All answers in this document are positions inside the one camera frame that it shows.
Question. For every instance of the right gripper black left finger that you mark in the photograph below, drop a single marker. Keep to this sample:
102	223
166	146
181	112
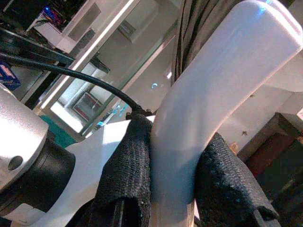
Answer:
127	170

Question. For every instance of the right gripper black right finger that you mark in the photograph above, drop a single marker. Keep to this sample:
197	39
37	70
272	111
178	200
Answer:
225	184

